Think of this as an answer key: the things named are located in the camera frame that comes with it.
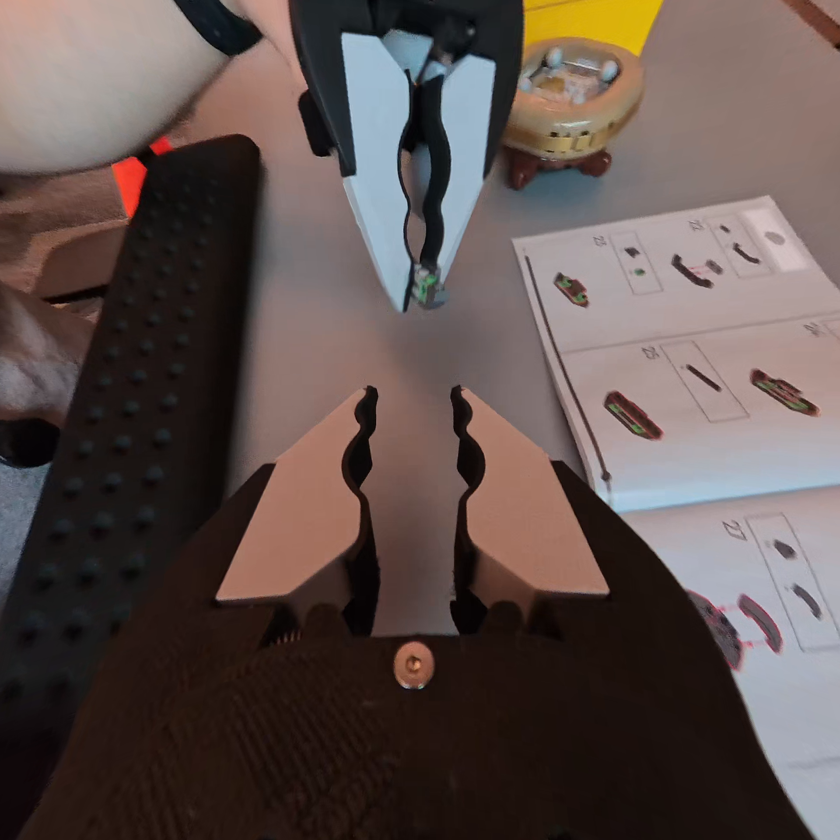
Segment yellow plastic bin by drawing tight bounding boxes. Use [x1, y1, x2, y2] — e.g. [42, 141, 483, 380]
[521, 0, 665, 59]

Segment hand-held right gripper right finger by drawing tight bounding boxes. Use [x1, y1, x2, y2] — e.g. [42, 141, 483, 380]
[449, 386, 611, 636]

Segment brown brick assembly green studs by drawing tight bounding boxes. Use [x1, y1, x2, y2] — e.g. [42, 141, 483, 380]
[410, 258, 452, 311]

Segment open instruction booklet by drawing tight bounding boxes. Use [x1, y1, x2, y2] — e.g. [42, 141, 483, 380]
[512, 195, 840, 840]

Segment black dotted armrest pad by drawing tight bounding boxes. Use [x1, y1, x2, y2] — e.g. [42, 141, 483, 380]
[0, 134, 263, 788]

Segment person's left forearm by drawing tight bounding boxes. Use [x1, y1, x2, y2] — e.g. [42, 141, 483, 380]
[0, 0, 293, 175]

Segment grey desk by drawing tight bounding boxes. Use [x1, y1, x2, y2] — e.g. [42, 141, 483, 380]
[164, 0, 840, 631]

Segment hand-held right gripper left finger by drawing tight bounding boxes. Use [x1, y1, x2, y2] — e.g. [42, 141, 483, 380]
[215, 386, 380, 636]

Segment black wristband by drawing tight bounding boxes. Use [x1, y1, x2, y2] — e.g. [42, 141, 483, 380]
[174, 0, 263, 57]

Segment orange fabric piece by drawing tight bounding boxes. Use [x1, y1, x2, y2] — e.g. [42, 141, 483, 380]
[112, 136, 175, 219]

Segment tan round brick pot model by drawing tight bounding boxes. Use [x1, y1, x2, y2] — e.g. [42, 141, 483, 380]
[502, 38, 645, 191]

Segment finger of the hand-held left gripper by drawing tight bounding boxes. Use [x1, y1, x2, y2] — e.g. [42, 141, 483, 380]
[420, 56, 497, 273]
[340, 30, 424, 313]

